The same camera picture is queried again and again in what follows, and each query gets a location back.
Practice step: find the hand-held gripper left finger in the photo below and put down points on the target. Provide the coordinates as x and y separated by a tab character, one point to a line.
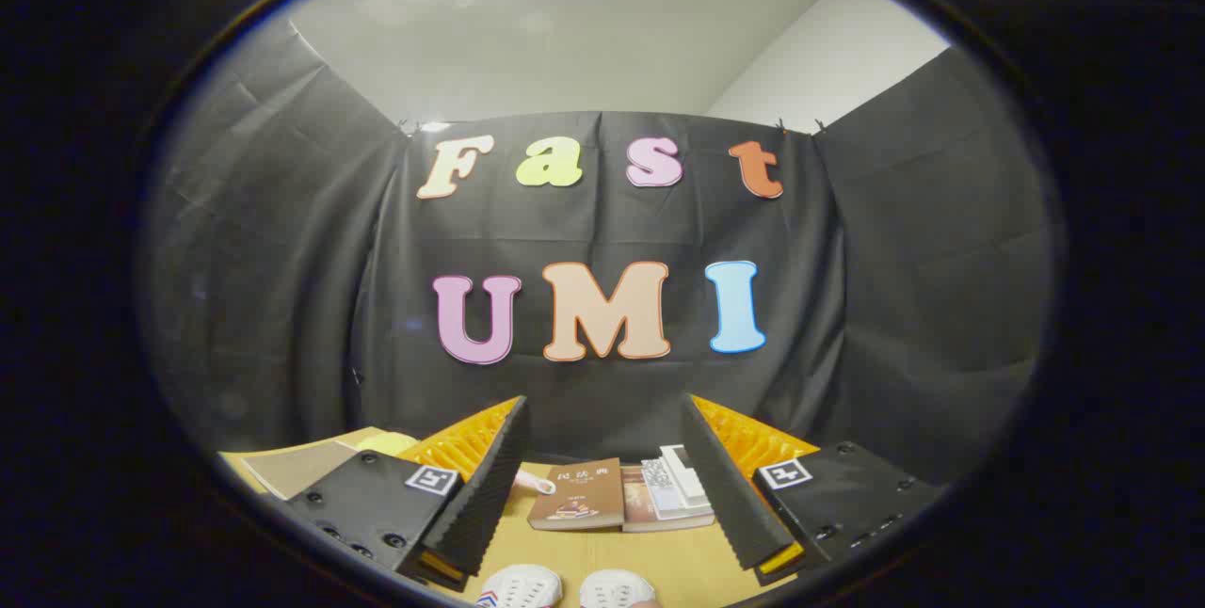
485	495

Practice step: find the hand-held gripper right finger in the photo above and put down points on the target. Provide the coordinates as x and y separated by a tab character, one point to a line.
725	495

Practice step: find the white canvas shoe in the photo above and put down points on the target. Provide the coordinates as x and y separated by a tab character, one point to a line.
522	587
617	589

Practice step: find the beige fabric storage box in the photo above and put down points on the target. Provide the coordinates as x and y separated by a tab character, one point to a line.
301	467

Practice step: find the white book dark photo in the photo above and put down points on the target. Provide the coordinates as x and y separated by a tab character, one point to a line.
682	467

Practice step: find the pink plush toy green outfit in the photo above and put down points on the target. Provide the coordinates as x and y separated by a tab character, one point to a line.
538	483

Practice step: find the white patterned cover book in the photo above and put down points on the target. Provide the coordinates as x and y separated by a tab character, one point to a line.
664	486

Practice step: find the tan photo cover book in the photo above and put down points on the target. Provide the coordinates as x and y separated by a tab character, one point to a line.
650	519

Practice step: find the brown cover book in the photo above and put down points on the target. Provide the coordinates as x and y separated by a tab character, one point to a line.
579	495

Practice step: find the yellow plush toy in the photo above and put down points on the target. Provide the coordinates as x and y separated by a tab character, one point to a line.
386	443

